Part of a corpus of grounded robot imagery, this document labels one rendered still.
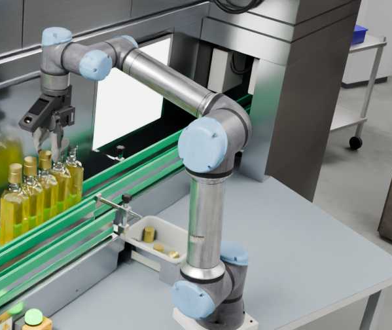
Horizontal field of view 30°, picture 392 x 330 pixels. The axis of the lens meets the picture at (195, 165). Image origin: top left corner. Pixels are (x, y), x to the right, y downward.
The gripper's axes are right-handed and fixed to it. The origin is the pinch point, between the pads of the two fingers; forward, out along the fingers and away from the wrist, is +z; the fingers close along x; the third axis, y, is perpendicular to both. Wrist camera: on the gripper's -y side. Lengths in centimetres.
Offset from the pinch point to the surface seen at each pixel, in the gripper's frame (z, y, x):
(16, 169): -0.8, -12.5, -1.3
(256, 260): 40, 53, -46
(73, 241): 20.5, -2.6, -13.7
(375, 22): 57, 458, 51
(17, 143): 1.2, 1.5, 12.0
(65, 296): 36.1, -6.9, -15.5
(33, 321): 31.1, -25.2, -20.4
